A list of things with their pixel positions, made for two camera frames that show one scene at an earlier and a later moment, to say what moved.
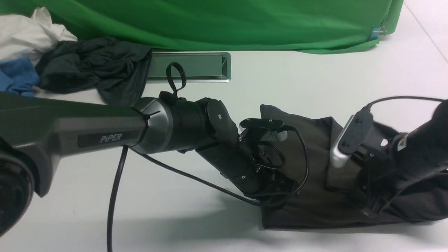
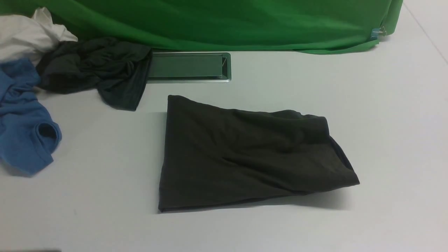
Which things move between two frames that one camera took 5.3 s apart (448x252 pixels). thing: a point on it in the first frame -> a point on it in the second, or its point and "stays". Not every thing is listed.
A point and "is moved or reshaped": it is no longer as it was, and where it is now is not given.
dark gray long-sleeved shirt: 312,203 is moved or reshaped
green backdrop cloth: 296,26 stays
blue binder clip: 377,32 stays
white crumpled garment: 22,37 stays
